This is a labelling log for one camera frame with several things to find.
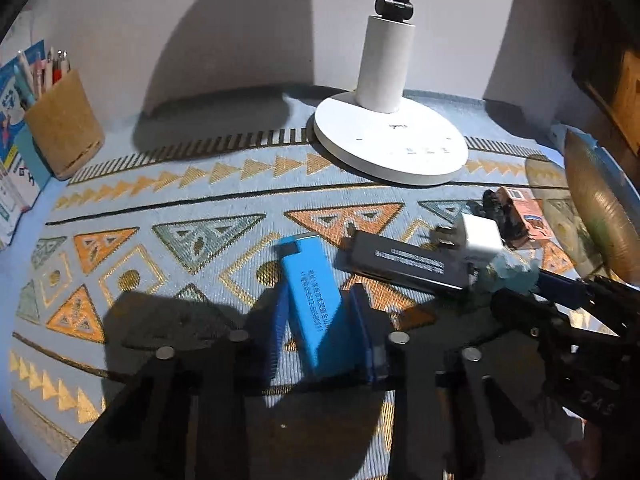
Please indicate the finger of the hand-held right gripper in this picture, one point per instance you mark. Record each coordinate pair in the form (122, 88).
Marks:
(525, 310)
(560, 282)

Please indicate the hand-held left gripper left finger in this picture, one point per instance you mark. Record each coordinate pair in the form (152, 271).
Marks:
(275, 335)

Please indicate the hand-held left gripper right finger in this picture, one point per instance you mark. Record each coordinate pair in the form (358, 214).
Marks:
(367, 335)

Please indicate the light blue translucent figure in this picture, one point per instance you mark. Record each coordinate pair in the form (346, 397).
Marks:
(510, 277)

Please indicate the blue rectangular box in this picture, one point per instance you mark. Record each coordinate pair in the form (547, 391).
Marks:
(315, 305)

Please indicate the person's right hand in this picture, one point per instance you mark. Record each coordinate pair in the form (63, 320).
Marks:
(587, 450)

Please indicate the pink small box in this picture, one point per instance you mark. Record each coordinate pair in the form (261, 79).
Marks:
(535, 220)

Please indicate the brown toy figure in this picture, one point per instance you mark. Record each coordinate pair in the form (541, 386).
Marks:
(507, 220)

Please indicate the dark grey rectangular device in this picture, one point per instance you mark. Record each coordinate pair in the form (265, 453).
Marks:
(400, 260)

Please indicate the ribbed glass bowl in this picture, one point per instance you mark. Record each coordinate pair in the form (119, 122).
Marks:
(600, 210)

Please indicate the white charger plug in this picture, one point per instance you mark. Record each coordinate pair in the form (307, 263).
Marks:
(480, 235)

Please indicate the white desk lamp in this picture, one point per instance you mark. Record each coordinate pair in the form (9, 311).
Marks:
(390, 135)

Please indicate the white printed booklet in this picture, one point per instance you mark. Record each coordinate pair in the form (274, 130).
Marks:
(15, 195)

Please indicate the cork pen holder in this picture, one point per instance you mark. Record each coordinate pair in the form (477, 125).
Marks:
(65, 125)

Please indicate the bunch of colourful pens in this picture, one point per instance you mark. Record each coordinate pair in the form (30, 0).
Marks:
(42, 72)

